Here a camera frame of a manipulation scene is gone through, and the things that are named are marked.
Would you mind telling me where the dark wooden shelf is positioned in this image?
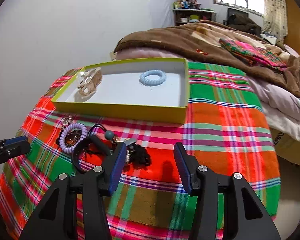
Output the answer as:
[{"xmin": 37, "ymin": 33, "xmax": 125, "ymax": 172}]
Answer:
[{"xmin": 172, "ymin": 8, "xmax": 216, "ymax": 26}]

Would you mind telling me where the floral curtain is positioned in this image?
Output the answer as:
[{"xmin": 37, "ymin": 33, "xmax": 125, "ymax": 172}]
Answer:
[{"xmin": 263, "ymin": 0, "xmax": 288, "ymax": 42}]

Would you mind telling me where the purple spiral hair tie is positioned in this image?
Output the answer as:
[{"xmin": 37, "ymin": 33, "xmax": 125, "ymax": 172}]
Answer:
[{"xmin": 58, "ymin": 122, "xmax": 88, "ymax": 155}]

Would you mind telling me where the dark clothes pile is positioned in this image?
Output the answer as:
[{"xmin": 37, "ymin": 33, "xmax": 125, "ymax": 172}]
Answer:
[{"xmin": 227, "ymin": 14, "xmax": 261, "ymax": 37}]

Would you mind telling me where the beige hair claw clip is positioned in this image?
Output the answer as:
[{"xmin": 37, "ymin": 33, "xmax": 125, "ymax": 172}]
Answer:
[{"xmin": 77, "ymin": 67, "xmax": 102, "ymax": 97}]

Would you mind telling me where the dark brown bead bracelet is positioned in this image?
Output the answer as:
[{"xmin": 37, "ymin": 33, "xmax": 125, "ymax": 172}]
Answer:
[{"xmin": 56, "ymin": 128, "xmax": 84, "ymax": 147}]

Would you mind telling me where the black smart wristband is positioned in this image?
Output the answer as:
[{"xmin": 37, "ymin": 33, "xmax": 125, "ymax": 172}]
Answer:
[{"xmin": 71, "ymin": 135, "xmax": 118, "ymax": 174}]

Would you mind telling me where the light blue spiral hair tie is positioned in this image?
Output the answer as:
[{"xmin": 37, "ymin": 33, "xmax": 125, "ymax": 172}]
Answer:
[{"xmin": 139, "ymin": 69, "xmax": 167, "ymax": 87}]

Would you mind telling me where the pink pillow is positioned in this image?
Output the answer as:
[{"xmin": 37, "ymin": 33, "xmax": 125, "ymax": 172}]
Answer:
[{"xmin": 116, "ymin": 48, "xmax": 183, "ymax": 60}]

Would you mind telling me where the pink rhinestone hair clip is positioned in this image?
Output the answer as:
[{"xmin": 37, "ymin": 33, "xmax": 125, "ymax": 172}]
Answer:
[{"xmin": 61, "ymin": 115, "xmax": 73, "ymax": 130}]

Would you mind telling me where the black fluffy hair tie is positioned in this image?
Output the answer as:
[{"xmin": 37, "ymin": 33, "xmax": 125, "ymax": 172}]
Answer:
[{"xmin": 125, "ymin": 143, "xmax": 152, "ymax": 168}]

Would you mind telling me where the white floral quilt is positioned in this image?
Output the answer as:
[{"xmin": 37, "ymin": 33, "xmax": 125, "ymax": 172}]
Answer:
[{"xmin": 247, "ymin": 77, "xmax": 300, "ymax": 142}]

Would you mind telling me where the cardboard box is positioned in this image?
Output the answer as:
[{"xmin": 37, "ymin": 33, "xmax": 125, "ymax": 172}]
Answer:
[{"xmin": 270, "ymin": 128, "xmax": 300, "ymax": 166}]

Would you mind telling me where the yellow-green shallow box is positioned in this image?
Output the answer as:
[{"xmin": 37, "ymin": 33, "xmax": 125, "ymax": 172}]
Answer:
[{"xmin": 51, "ymin": 58, "xmax": 190, "ymax": 124}]

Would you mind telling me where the orange wooden wardrobe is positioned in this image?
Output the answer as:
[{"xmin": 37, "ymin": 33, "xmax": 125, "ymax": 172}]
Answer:
[{"xmin": 285, "ymin": 0, "xmax": 300, "ymax": 55}]

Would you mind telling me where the black elastic teal bead tie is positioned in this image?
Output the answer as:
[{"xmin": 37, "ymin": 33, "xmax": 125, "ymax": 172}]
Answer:
[{"xmin": 88, "ymin": 123, "xmax": 119, "ymax": 144}]

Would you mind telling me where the colourful plaid cloth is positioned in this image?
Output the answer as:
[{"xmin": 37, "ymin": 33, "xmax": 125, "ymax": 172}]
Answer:
[{"xmin": 0, "ymin": 63, "xmax": 281, "ymax": 239}]

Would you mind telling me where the folded plaid cloth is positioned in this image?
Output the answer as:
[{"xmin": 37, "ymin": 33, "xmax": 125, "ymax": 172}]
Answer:
[{"xmin": 219, "ymin": 38, "xmax": 287, "ymax": 72}]

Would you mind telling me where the brown fleece blanket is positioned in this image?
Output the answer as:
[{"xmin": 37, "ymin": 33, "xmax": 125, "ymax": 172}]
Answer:
[{"xmin": 114, "ymin": 20, "xmax": 300, "ymax": 98}]

